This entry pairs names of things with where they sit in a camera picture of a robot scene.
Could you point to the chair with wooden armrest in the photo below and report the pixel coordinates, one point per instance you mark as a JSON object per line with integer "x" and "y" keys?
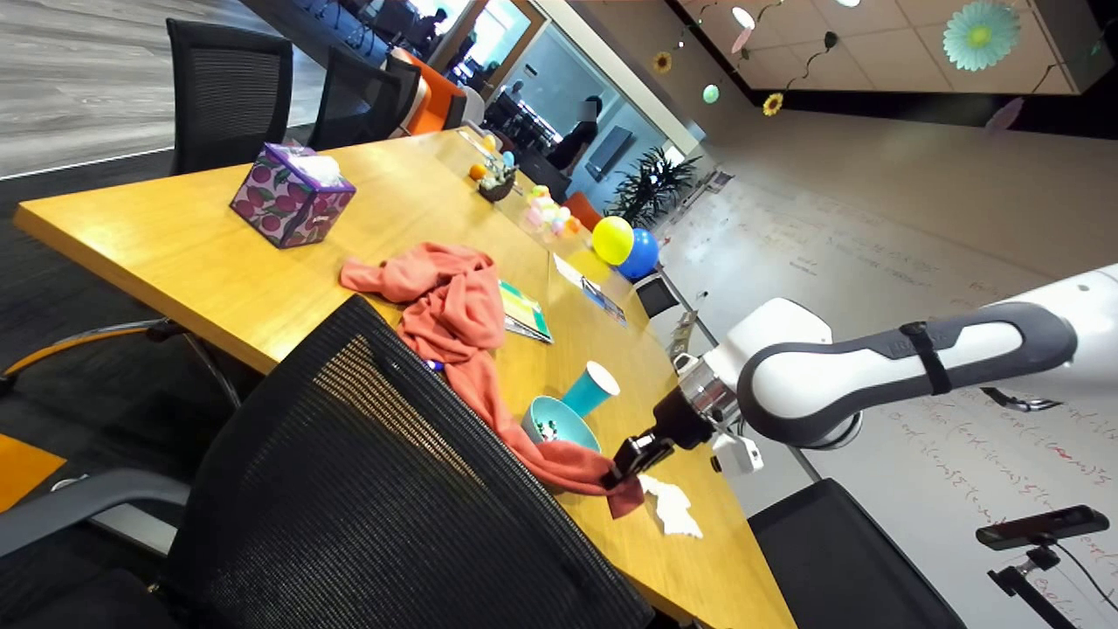
{"x": 117, "y": 398}

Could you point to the marker pen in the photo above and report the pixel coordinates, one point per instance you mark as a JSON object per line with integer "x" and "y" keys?
{"x": 436, "y": 364}

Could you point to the dark wall screen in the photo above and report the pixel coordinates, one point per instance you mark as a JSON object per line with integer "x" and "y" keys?
{"x": 617, "y": 157}

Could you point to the green potted plant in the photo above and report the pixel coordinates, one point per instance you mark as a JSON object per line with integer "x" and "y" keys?
{"x": 651, "y": 185}

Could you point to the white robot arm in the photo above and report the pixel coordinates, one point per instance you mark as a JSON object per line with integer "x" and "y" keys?
{"x": 839, "y": 380}

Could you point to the person in dark clothes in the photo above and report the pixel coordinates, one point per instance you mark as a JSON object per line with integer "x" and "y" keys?
{"x": 577, "y": 138}

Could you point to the black stereo camera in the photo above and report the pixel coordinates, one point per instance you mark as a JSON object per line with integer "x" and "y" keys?
{"x": 1043, "y": 525}

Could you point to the black mesh office chair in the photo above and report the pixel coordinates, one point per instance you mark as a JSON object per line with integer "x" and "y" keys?
{"x": 352, "y": 501}

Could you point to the colourful picture book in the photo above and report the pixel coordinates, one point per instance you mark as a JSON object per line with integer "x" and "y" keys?
{"x": 525, "y": 317}

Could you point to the teal paper cup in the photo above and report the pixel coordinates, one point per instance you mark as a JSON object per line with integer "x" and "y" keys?
{"x": 587, "y": 390}

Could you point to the teal paper flower decoration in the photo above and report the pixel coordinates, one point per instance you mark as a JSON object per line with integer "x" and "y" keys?
{"x": 978, "y": 34}

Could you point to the small black bowl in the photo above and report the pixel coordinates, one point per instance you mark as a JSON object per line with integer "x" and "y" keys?
{"x": 496, "y": 185}

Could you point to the yellow ball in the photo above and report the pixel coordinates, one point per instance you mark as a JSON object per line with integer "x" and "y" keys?
{"x": 614, "y": 239}

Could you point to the blue patterned packet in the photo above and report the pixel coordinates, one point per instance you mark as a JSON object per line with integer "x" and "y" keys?
{"x": 603, "y": 299}

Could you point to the blue sofa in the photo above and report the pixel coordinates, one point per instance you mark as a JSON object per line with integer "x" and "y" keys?
{"x": 336, "y": 31}

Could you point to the white crumpled tissue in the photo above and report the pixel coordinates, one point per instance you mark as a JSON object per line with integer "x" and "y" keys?
{"x": 675, "y": 511}

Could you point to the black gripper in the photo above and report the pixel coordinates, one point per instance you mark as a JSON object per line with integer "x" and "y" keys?
{"x": 682, "y": 422}

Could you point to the orange sweatshirt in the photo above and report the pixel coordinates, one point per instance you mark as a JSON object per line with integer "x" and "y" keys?
{"x": 447, "y": 301}

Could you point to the teal bowl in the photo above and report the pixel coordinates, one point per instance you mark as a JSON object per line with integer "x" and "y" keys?
{"x": 559, "y": 422}

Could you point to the orange seat cushion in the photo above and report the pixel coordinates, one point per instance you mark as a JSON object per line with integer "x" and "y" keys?
{"x": 22, "y": 470}

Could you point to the black camera tripod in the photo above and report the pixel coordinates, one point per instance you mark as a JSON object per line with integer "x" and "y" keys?
{"x": 1032, "y": 590}

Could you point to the pastel toy pile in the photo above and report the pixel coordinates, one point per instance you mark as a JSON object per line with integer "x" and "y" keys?
{"x": 546, "y": 213}

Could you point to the round ceiling light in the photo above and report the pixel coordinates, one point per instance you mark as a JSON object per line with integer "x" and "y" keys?
{"x": 743, "y": 20}

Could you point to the purple patterned tissue box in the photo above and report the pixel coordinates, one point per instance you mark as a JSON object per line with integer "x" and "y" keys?
{"x": 284, "y": 197}

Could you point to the blue ball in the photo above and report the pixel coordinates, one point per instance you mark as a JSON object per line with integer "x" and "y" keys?
{"x": 645, "y": 260}

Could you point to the red chair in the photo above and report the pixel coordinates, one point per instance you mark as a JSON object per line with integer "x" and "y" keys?
{"x": 584, "y": 213}

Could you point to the green ball ceiling decoration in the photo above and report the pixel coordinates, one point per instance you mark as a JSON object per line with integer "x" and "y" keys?
{"x": 712, "y": 93}

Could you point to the orange chair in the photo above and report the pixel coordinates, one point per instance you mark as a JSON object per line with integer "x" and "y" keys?
{"x": 436, "y": 104}

